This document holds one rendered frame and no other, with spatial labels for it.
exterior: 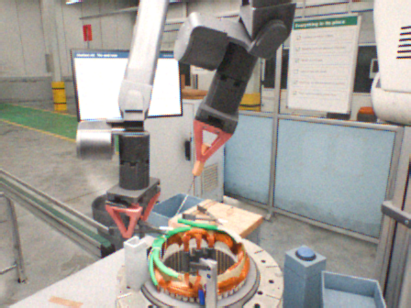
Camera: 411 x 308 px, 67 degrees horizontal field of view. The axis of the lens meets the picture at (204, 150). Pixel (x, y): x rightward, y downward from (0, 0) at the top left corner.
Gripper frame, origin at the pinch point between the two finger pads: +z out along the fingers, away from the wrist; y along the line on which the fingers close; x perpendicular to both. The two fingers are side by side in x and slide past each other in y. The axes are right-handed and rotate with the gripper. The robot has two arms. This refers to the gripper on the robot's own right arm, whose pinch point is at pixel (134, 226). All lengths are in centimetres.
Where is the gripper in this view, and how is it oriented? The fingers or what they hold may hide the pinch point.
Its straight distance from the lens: 66.7
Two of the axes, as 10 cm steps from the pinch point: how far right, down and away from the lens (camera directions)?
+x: 9.5, 1.4, -2.7
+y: -3.0, 2.5, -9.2
